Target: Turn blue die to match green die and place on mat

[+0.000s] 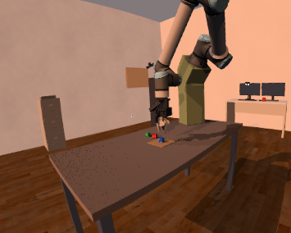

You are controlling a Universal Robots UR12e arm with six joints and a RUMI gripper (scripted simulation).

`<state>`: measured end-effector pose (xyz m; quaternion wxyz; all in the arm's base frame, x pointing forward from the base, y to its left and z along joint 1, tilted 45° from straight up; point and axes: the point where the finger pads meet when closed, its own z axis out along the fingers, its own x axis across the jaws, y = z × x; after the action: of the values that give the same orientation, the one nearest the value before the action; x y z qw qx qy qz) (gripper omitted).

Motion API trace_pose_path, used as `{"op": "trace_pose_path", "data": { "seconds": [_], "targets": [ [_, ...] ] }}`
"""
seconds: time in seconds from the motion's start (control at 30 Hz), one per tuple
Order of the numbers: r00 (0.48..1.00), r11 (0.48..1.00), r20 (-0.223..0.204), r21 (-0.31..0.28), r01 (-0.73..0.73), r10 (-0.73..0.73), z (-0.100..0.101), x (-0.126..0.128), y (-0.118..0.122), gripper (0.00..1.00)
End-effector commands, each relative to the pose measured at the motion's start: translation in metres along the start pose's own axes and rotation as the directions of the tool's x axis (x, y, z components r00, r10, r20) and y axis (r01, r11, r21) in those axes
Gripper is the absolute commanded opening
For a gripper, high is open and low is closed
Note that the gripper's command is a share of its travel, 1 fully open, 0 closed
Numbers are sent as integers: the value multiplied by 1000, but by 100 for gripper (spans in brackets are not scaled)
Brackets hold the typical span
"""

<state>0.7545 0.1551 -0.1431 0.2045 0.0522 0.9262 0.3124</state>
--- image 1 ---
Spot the blue die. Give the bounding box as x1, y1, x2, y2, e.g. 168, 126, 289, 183
158, 137, 165, 143

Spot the orange flat mat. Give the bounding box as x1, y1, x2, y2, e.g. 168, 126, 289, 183
148, 139, 176, 148

